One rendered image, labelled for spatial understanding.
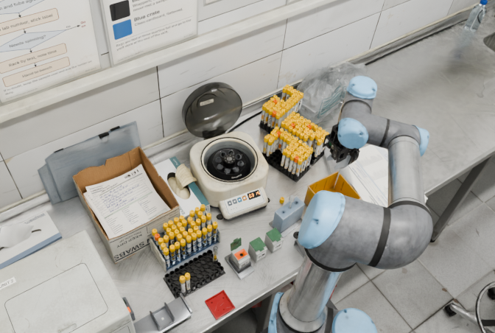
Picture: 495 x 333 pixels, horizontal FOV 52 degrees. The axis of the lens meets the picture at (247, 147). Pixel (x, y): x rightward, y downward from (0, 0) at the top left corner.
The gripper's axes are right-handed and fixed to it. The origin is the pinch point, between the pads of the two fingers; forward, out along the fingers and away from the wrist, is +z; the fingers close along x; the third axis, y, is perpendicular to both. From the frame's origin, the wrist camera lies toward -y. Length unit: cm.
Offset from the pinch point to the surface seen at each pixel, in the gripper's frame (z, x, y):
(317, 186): 18.2, -5.8, 1.6
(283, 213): 15.6, -1.1, 19.2
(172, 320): 20, 11, 65
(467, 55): 26, -36, -112
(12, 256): 20, -31, 98
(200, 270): 24, 0, 50
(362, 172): 24.2, -5.6, -20.8
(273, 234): 18.9, 2.5, 25.1
